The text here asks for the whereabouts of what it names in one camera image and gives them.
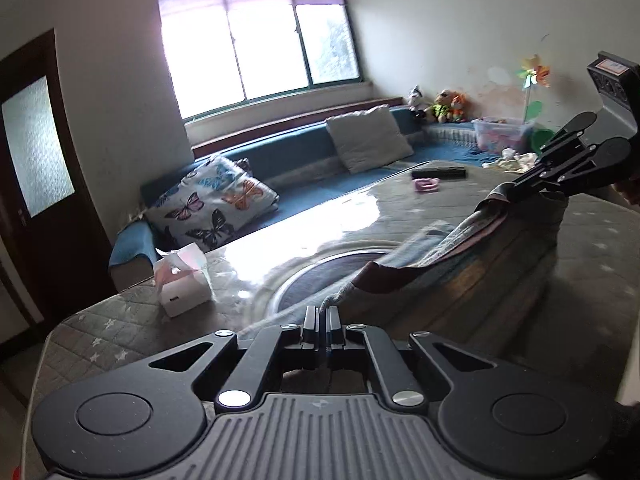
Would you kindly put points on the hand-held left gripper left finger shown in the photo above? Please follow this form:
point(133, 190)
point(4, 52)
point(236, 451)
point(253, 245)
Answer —
point(312, 331)

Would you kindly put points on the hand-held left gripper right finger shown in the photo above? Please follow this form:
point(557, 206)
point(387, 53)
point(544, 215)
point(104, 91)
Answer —
point(332, 331)

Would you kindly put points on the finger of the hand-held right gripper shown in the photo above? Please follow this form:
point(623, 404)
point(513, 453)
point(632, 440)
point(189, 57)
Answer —
point(550, 152)
point(560, 175)

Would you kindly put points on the grey and maroon garment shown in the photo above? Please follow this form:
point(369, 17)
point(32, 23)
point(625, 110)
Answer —
point(480, 270)

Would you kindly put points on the crumpled white cloth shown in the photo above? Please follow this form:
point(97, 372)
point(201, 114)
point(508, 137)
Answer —
point(512, 160)

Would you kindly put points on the clear plastic storage box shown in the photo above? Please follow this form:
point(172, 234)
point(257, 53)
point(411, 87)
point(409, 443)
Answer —
point(500, 134)

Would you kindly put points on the colourful pinwheel toy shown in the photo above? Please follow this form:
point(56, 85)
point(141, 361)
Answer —
point(534, 74)

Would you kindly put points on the orange plush toy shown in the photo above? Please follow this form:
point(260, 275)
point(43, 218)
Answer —
point(458, 107)

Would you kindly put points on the black remote control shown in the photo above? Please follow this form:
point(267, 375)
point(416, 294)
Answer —
point(439, 173)

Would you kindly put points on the yellow and green plush toy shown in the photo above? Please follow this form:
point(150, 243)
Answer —
point(441, 105)

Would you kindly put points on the small pink object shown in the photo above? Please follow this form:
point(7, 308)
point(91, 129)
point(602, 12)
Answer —
point(426, 185)

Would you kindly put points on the white and pink tissue box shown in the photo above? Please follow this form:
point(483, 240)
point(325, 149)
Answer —
point(182, 287)

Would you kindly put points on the black and white plush toy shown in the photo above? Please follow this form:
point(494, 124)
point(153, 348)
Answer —
point(416, 99)

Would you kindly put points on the blue sofa bench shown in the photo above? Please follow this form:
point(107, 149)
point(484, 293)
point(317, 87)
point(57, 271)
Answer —
point(310, 172)

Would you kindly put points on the butterfly print pillow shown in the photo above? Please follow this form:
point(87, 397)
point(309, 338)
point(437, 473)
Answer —
point(210, 205)

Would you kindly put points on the plain grey pillow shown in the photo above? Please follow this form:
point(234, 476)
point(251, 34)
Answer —
point(370, 137)

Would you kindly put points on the large window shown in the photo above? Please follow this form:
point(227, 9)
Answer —
point(260, 45)

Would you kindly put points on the dark wooden door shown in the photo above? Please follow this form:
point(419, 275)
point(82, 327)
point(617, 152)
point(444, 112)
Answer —
point(35, 180)

